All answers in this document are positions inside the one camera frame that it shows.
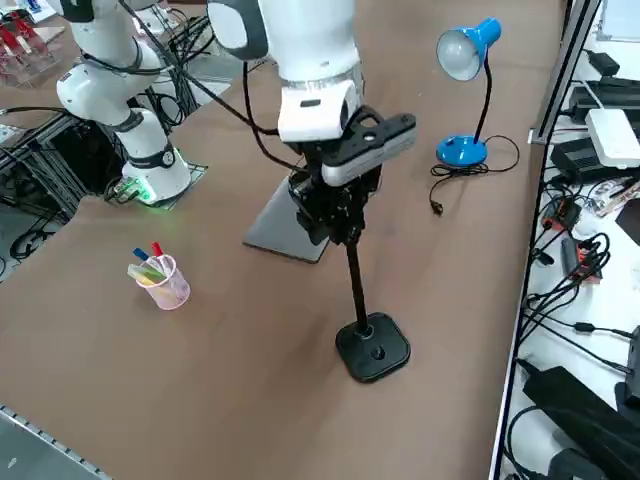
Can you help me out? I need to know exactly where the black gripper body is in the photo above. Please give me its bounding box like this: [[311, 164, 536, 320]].
[[293, 141, 384, 209]]

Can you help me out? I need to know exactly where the black desktop phone stand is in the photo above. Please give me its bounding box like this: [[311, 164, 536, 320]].
[[334, 234, 412, 385]]

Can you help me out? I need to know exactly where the grey laptop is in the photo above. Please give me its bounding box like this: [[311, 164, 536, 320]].
[[243, 174, 334, 265]]

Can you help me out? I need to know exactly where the blue desk lamp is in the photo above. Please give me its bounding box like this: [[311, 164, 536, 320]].
[[436, 18, 503, 167]]

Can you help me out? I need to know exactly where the grey metal plate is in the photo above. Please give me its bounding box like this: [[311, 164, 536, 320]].
[[144, 49, 236, 109]]

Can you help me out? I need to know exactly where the pink transparent pen cup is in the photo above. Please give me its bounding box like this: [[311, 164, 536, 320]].
[[134, 253, 192, 312]]

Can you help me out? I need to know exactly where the pale green highlighter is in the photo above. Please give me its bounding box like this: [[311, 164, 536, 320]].
[[127, 263, 169, 282]]

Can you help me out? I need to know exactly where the red and black hub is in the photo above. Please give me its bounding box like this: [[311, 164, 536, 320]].
[[542, 197, 582, 232]]

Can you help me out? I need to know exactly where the black power adapter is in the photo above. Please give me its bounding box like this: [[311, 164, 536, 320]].
[[549, 139, 602, 182], [522, 366, 640, 454]]

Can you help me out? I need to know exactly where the red and black device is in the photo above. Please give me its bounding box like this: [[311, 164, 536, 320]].
[[559, 234, 610, 287]]

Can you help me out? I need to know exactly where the printed paper packet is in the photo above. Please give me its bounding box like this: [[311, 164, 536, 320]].
[[584, 178, 640, 219]]

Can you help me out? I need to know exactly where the white power box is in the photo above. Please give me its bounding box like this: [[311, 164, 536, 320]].
[[584, 108, 640, 169]]

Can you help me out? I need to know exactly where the black power strip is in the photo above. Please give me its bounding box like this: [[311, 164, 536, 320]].
[[570, 75, 640, 126]]

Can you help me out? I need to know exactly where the clear acrylic rack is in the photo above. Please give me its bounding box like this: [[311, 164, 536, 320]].
[[0, 12, 65, 90]]

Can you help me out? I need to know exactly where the black lamp power cable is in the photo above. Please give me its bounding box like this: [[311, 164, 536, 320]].
[[429, 134, 520, 218]]

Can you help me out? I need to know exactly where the black aluminium frame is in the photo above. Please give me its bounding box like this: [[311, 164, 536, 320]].
[[0, 107, 126, 226]]

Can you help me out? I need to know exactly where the grey aluminium post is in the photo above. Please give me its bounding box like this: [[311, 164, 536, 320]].
[[537, 0, 601, 134]]

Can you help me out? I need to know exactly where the aluminium table rail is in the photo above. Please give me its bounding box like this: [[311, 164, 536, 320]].
[[0, 403, 119, 480]]

